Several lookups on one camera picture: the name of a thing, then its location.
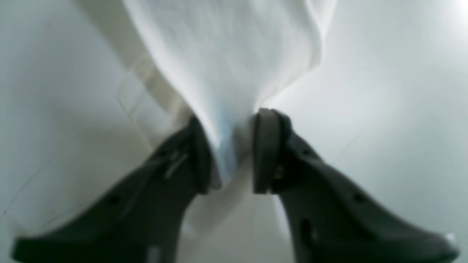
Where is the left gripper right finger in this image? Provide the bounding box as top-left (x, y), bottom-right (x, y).
top-left (253, 108), bottom-right (460, 263)

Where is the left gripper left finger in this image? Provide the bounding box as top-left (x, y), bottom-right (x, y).
top-left (11, 117), bottom-right (212, 263)

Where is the white printed T-shirt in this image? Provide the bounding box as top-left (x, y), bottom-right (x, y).
top-left (77, 0), bottom-right (337, 263)

